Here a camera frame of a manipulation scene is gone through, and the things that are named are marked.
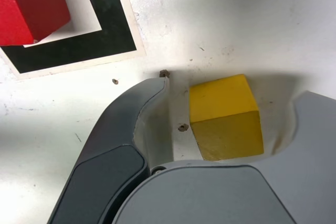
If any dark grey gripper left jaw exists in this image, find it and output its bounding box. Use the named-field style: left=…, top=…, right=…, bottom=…
left=48, top=76, right=175, bottom=224

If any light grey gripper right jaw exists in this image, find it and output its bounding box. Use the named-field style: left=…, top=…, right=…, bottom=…
left=111, top=90, right=336, bottom=224

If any yellow cube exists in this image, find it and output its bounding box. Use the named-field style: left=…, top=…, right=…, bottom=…
left=188, top=73, right=265, bottom=162

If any red cube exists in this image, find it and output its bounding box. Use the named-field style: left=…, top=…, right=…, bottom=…
left=0, top=0, right=72, bottom=47

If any black tape square outline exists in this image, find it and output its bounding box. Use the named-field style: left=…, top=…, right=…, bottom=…
left=0, top=0, right=139, bottom=75

